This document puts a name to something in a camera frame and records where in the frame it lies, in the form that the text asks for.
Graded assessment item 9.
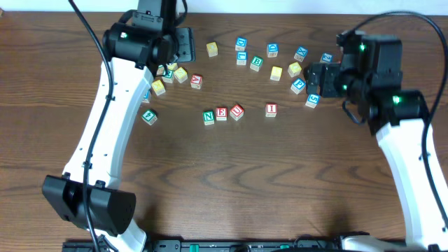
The blue D block upper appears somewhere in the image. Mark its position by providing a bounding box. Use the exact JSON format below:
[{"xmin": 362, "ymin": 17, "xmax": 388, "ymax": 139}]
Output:
[{"xmin": 235, "ymin": 37, "xmax": 247, "ymax": 51}]

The blue d block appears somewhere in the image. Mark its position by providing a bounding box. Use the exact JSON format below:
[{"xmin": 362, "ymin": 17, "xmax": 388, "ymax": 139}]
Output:
[
  {"xmin": 235, "ymin": 37, "xmax": 247, "ymax": 51},
  {"xmin": 267, "ymin": 43, "xmax": 279, "ymax": 57}
]

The blue P block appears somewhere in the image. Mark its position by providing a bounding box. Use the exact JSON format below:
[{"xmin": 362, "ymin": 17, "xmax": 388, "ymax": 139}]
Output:
[{"xmin": 290, "ymin": 78, "xmax": 306, "ymax": 95}]

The red A block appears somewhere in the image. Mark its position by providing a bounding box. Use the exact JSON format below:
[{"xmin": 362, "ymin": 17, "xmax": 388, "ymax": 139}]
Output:
[{"xmin": 190, "ymin": 74, "xmax": 203, "ymax": 90}]

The blue L block left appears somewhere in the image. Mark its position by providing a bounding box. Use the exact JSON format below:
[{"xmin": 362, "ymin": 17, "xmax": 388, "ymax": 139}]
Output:
[{"xmin": 142, "ymin": 90, "xmax": 151, "ymax": 103}]

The blue L block centre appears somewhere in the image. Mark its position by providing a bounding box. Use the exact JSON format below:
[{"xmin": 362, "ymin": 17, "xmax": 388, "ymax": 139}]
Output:
[{"xmin": 237, "ymin": 51, "xmax": 248, "ymax": 65}]

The blue D block right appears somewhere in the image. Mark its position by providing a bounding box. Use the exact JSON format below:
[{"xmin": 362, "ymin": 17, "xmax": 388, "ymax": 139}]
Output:
[{"xmin": 267, "ymin": 43, "xmax": 279, "ymax": 57}]

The green J block left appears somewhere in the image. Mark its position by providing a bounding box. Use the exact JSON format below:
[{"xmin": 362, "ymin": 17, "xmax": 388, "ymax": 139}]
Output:
[{"xmin": 156, "ymin": 65, "xmax": 165, "ymax": 76}]

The yellow block beside R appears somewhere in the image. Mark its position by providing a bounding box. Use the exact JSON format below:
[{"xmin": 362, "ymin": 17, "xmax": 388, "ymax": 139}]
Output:
[{"xmin": 174, "ymin": 67, "xmax": 188, "ymax": 83}]

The green B block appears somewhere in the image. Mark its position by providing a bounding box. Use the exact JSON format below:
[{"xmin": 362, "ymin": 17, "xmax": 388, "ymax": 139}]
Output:
[{"xmin": 250, "ymin": 56, "xmax": 264, "ymax": 72}]

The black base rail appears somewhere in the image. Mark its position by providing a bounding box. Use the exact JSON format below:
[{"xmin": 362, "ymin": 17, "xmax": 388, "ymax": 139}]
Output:
[{"xmin": 62, "ymin": 232, "xmax": 413, "ymax": 252}]

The green R block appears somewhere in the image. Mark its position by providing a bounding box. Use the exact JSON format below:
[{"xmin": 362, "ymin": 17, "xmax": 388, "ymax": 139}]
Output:
[{"xmin": 162, "ymin": 70, "xmax": 174, "ymax": 83}]

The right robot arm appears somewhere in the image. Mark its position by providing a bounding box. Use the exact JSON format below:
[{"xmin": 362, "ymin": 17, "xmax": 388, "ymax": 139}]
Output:
[{"xmin": 304, "ymin": 31, "xmax": 447, "ymax": 251}]

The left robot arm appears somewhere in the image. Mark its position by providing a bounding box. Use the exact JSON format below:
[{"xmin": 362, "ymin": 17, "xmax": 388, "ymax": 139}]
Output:
[{"xmin": 42, "ymin": 0, "xmax": 195, "ymax": 251}]

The red I block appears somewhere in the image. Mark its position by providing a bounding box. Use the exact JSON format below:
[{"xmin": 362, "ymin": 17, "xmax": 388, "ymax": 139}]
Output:
[{"xmin": 265, "ymin": 103, "xmax": 278, "ymax": 118}]

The blue X block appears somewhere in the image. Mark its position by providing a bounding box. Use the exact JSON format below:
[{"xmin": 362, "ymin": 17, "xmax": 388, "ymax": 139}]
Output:
[{"xmin": 294, "ymin": 46, "xmax": 308, "ymax": 62}]

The yellow O block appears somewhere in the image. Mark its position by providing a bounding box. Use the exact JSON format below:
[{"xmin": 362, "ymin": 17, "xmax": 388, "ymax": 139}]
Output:
[{"xmin": 206, "ymin": 42, "xmax": 218, "ymax": 57}]

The blue l block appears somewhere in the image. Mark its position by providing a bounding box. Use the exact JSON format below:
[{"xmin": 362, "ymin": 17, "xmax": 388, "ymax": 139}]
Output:
[
  {"xmin": 142, "ymin": 90, "xmax": 151, "ymax": 103},
  {"xmin": 237, "ymin": 51, "xmax": 248, "ymax": 65}
]

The green 4 block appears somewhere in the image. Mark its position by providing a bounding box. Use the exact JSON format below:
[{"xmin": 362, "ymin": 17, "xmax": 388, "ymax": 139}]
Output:
[{"xmin": 141, "ymin": 109, "xmax": 158, "ymax": 125}]

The blue Z block right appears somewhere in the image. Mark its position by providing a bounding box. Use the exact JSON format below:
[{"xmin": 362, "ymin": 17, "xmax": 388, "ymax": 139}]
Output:
[{"xmin": 320, "ymin": 52, "xmax": 333, "ymax": 63}]

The red U block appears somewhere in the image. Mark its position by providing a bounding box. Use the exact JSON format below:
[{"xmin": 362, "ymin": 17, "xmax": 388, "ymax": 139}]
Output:
[{"xmin": 230, "ymin": 104, "xmax": 244, "ymax": 121}]

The green N block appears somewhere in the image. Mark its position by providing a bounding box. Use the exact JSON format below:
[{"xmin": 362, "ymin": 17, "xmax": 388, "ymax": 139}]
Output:
[{"xmin": 202, "ymin": 111, "xmax": 215, "ymax": 125}]

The red E block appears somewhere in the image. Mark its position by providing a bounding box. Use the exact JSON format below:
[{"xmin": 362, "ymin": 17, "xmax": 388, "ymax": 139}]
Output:
[{"xmin": 216, "ymin": 107, "xmax": 228, "ymax": 121}]

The blue S block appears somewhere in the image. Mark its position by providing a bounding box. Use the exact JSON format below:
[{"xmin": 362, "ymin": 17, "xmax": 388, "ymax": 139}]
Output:
[{"xmin": 305, "ymin": 94, "xmax": 320, "ymax": 109}]

